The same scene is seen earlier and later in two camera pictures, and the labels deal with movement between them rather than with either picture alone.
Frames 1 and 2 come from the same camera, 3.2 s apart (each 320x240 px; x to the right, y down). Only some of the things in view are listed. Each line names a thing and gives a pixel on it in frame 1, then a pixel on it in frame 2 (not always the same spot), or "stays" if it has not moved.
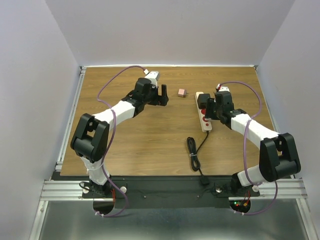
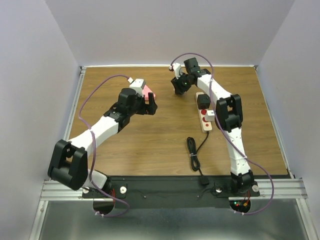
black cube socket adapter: [202, 100] stays
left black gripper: [159, 100] → [150, 109]
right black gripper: [210, 113] → [178, 88]
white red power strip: [205, 124] stays
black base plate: [169, 192] stays
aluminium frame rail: [58, 189] stays
